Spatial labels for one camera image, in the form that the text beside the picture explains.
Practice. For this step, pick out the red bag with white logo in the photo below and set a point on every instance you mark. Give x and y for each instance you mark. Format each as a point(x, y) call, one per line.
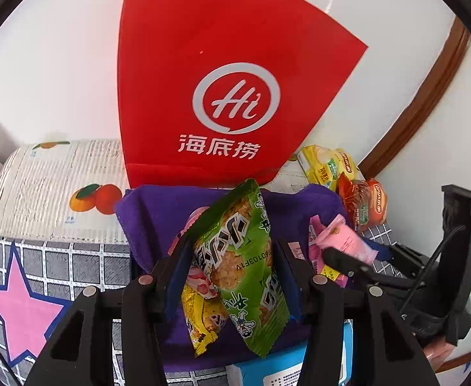
point(159, 88)

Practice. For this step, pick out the light blue box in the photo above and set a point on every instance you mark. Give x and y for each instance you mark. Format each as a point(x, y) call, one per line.
point(283, 366)

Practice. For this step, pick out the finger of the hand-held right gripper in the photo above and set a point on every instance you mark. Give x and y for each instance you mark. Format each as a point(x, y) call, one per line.
point(404, 261)
point(348, 261)

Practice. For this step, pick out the yellow red snack packet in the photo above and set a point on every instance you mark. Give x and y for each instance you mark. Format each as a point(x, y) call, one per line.
point(332, 275)

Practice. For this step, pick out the green snack packet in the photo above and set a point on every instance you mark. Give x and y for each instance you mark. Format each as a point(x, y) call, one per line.
point(239, 257)

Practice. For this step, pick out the grey checked cloth with star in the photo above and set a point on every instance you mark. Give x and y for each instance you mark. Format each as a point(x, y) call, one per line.
point(58, 261)

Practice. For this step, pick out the purple towel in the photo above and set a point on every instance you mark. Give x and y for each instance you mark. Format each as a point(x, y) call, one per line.
point(155, 217)

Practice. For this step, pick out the yellow brown snack packet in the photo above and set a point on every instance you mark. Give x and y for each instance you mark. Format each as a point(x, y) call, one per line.
point(348, 165)

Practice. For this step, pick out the yellow cracker packet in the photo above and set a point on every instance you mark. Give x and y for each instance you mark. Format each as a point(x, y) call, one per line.
point(318, 165)

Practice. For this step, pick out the red orange snack packet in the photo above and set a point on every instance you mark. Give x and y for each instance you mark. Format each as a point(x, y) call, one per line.
point(364, 205)

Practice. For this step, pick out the fruit printed cloth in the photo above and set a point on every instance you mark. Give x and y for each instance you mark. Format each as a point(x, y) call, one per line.
point(38, 201)

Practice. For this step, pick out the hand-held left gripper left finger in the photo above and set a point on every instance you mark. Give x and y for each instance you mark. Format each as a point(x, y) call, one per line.
point(179, 281)

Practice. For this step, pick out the pink packet with brown logo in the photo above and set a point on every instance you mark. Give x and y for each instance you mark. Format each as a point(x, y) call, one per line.
point(344, 237)

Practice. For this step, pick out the pink white snack packet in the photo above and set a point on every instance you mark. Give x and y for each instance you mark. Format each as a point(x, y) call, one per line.
point(201, 283)

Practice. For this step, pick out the wooden door frame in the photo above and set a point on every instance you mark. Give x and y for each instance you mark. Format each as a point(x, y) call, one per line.
point(428, 96)

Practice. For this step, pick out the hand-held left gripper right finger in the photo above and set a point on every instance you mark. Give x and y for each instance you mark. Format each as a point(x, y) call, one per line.
point(291, 301)

